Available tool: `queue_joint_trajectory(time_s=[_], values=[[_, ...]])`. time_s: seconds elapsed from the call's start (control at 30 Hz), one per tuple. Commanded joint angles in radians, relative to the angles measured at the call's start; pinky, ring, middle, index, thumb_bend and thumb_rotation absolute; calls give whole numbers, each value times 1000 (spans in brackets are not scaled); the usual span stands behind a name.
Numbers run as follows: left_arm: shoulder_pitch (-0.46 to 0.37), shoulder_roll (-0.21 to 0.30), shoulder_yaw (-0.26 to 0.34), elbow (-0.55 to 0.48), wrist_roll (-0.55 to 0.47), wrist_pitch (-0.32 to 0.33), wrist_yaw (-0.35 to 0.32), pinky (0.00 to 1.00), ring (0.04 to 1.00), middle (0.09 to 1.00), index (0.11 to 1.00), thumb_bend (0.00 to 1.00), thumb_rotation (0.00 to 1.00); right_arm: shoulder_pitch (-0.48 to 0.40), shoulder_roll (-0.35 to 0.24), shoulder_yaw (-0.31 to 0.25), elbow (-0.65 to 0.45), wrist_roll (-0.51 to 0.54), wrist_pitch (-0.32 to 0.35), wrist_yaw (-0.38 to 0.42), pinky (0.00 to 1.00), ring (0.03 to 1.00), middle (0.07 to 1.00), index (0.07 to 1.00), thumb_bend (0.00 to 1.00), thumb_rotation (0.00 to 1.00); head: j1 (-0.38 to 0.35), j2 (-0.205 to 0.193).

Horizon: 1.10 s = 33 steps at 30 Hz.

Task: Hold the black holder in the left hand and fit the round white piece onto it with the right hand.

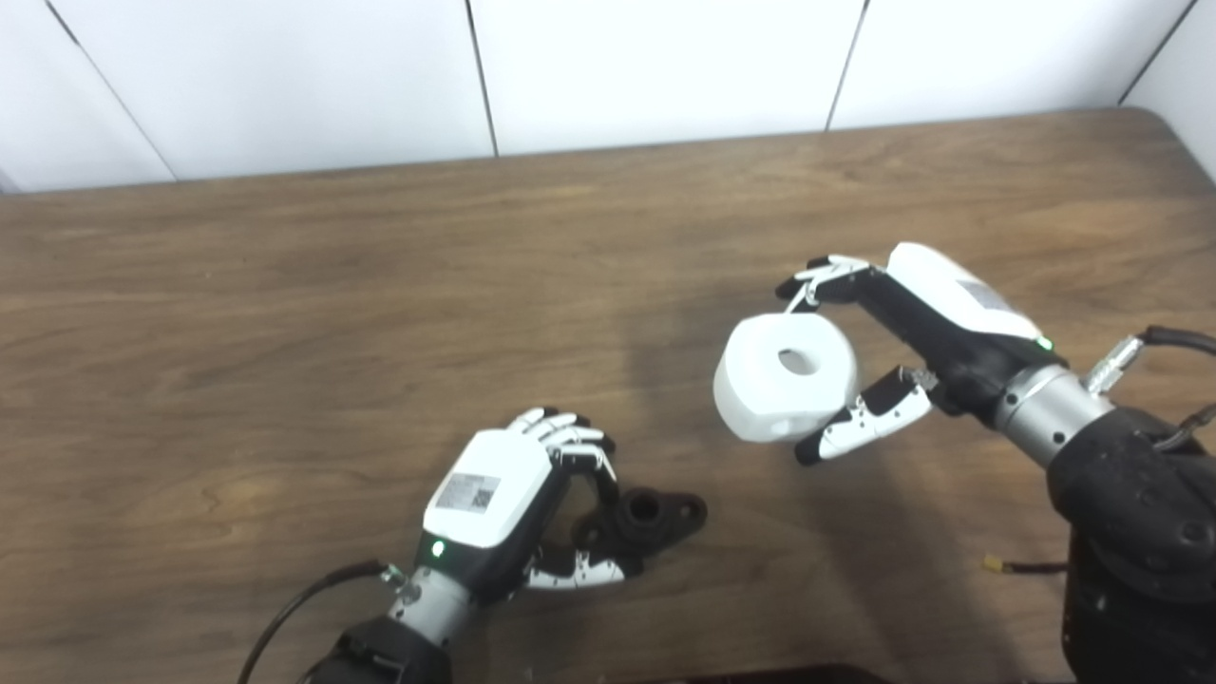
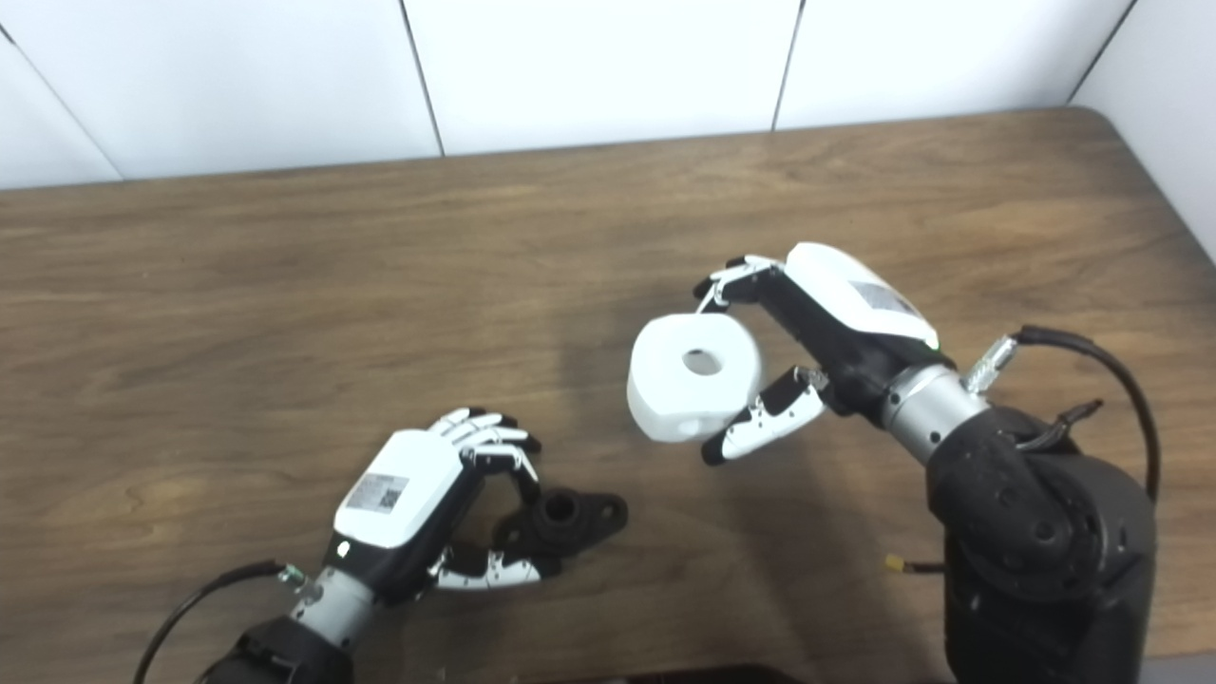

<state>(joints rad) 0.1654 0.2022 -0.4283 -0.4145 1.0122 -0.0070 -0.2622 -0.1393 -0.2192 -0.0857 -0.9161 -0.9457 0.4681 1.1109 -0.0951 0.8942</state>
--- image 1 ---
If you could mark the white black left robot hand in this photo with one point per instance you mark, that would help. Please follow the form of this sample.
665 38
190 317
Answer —
494 494

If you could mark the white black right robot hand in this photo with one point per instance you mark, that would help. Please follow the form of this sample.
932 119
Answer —
950 313

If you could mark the black flanged holder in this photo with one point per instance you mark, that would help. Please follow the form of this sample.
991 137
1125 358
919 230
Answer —
651 518

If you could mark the round white piece with holes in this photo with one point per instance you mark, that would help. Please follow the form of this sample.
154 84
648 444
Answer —
784 375

